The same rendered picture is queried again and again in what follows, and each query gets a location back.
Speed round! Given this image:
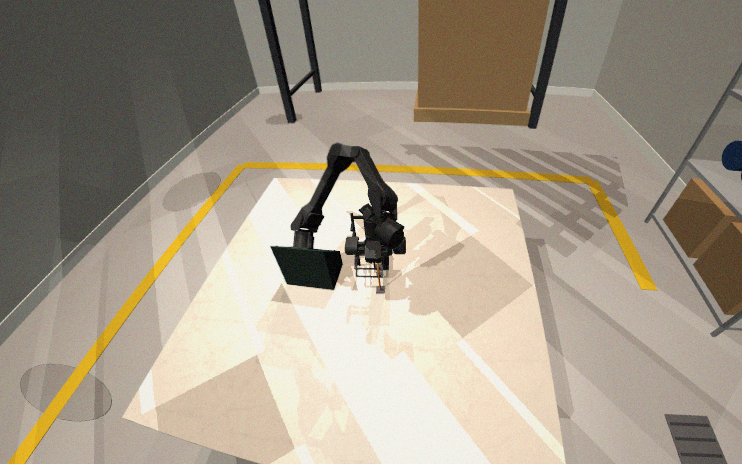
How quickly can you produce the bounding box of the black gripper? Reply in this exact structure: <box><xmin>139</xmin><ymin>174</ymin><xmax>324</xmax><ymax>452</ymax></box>
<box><xmin>345</xmin><ymin>231</ymin><xmax>406</xmax><ymax>256</ymax></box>

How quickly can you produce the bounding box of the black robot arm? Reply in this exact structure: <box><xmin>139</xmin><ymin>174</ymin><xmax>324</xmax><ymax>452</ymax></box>
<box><xmin>290</xmin><ymin>142</ymin><xmax>405</xmax><ymax>263</ymax></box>

